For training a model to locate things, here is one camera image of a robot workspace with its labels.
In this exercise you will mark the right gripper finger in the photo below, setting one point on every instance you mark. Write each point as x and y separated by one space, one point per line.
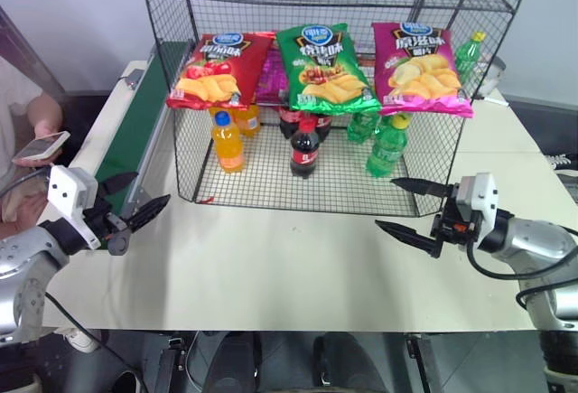
411 237
424 187

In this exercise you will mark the person in white shirt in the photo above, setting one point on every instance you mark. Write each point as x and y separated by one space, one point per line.
13 108

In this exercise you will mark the black box with white print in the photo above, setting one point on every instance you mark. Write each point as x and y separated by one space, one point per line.
564 176

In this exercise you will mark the green soda bottle yellow cap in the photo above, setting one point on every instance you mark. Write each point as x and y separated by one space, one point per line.
467 56
384 153

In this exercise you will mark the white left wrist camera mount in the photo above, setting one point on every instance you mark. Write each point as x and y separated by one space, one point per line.
68 194

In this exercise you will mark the black table leg bracket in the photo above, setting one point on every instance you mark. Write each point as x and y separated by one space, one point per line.
420 361
169 366

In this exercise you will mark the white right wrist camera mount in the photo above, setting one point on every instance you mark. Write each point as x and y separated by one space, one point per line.
478 199

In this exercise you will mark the magenta potato chips bag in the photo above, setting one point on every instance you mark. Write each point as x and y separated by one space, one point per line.
420 72

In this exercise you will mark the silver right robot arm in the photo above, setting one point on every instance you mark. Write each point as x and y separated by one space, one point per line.
533 239

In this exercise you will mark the green conveyor belt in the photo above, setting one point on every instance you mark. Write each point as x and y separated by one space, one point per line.
126 140

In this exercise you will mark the purple snack bag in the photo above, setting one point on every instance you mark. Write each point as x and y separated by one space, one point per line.
271 77

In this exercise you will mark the green potato chips bag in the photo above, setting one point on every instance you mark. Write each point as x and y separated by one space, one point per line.
325 72

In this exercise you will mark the red potato chips bag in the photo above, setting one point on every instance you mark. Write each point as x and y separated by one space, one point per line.
217 72

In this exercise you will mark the black round wheel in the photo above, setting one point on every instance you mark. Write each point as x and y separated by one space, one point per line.
127 381

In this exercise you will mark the cola bottle red cap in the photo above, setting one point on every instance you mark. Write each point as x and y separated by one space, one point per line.
304 153

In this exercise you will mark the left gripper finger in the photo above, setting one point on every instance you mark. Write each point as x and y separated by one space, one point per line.
118 183
149 212

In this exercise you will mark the white smartphone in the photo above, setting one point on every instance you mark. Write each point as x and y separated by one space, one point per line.
34 149

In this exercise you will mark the white shoe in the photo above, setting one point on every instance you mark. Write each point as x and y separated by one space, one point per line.
79 341

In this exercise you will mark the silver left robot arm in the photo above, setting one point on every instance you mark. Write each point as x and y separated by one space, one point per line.
22 253

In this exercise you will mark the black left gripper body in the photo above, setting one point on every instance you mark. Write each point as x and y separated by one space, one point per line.
115 232

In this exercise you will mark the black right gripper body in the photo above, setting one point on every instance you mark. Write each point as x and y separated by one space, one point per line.
451 228

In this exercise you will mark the orange soda bottle blue cap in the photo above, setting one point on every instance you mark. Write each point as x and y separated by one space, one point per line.
229 149

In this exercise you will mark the person's bare forearm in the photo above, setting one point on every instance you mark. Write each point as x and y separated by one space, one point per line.
45 110

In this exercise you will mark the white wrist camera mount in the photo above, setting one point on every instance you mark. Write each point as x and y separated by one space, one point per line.
68 194
478 199

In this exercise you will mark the white grey device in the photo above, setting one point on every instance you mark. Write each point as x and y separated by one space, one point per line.
492 79

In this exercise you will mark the person's bare hand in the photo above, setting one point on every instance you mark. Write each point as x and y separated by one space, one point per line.
47 130

